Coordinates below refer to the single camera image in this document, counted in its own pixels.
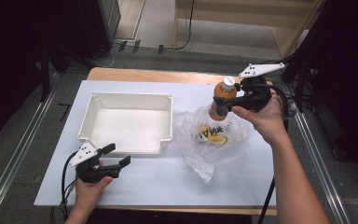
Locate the person's right hand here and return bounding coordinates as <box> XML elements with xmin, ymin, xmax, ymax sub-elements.
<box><xmin>230</xmin><ymin>81</ymin><xmax>290</xmax><ymax>147</ymax></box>

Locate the white board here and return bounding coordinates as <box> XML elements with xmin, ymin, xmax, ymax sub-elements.
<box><xmin>33</xmin><ymin>79</ymin><xmax>278</xmax><ymax>208</ymax></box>

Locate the person's left hand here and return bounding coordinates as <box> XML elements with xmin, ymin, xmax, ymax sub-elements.
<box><xmin>74</xmin><ymin>160</ymin><xmax>114</xmax><ymax>210</ymax></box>

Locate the white plastic tray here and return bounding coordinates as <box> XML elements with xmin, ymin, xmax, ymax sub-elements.
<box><xmin>76</xmin><ymin>91</ymin><xmax>173</xmax><ymax>156</ymax></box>

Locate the light wooden frame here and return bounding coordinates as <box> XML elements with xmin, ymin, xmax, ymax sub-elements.
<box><xmin>172</xmin><ymin>0</ymin><xmax>325</xmax><ymax>56</ymax></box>

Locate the orange juice bottle white cap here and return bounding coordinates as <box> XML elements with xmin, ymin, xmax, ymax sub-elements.
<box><xmin>207</xmin><ymin>76</ymin><xmax>239</xmax><ymax>122</ymax></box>

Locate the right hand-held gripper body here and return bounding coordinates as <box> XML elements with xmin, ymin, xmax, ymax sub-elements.
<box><xmin>228</xmin><ymin>63</ymin><xmax>286</xmax><ymax>114</ymax></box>

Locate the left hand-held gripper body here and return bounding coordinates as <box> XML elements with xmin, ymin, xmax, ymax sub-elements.
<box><xmin>68</xmin><ymin>141</ymin><xmax>121</xmax><ymax>184</ymax></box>

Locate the clear plastic bag yellow print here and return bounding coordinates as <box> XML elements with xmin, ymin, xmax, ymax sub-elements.
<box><xmin>172</xmin><ymin>105</ymin><xmax>254</xmax><ymax>185</ymax></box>

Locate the wooden table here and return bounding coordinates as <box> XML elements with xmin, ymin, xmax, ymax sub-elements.
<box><xmin>86</xmin><ymin>66</ymin><xmax>278</xmax><ymax>217</ymax></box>

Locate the black tripod stand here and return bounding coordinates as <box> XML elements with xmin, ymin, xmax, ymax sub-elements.
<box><xmin>281</xmin><ymin>57</ymin><xmax>320</xmax><ymax>114</ymax></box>

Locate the aluminium rail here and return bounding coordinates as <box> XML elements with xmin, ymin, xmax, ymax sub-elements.
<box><xmin>0</xmin><ymin>90</ymin><xmax>58</xmax><ymax>224</ymax></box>
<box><xmin>287</xmin><ymin>83</ymin><xmax>352</xmax><ymax>224</ymax></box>

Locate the dark curtain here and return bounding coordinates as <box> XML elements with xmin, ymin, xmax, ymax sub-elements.
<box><xmin>295</xmin><ymin>0</ymin><xmax>358</xmax><ymax>185</ymax></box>
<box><xmin>0</xmin><ymin>0</ymin><xmax>85</xmax><ymax>148</ymax></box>

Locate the thin black hanging cable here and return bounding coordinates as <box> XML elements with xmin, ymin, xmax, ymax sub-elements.
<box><xmin>178</xmin><ymin>0</ymin><xmax>196</xmax><ymax>51</ymax></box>

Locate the white floor cable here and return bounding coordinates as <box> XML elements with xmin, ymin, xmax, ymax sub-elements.
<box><xmin>96</xmin><ymin>41</ymin><xmax>123</xmax><ymax>68</ymax></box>

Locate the dark cabinet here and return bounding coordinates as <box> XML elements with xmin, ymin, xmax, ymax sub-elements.
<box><xmin>76</xmin><ymin>0</ymin><xmax>122</xmax><ymax>61</ymax></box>

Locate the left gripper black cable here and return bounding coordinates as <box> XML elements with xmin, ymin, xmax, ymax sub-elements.
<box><xmin>60</xmin><ymin>150</ymin><xmax>79</xmax><ymax>222</ymax></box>

